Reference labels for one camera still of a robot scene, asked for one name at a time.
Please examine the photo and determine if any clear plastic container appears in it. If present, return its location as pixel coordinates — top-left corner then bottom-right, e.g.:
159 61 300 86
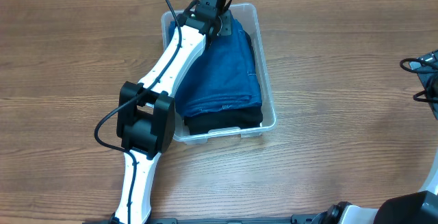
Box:
173 3 276 145

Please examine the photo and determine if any blue denim cloth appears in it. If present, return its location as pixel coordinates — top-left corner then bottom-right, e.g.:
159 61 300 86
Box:
175 18 263 123

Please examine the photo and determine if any black cloth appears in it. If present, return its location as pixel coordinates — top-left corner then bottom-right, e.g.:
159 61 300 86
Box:
184 107 263 135

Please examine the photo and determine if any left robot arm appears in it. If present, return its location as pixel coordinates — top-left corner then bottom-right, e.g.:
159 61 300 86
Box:
109 0 232 223

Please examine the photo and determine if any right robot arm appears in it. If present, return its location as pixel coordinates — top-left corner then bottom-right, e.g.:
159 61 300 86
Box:
310 51 437 224

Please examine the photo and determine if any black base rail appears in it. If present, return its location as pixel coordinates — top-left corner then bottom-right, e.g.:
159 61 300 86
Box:
81 213 329 224

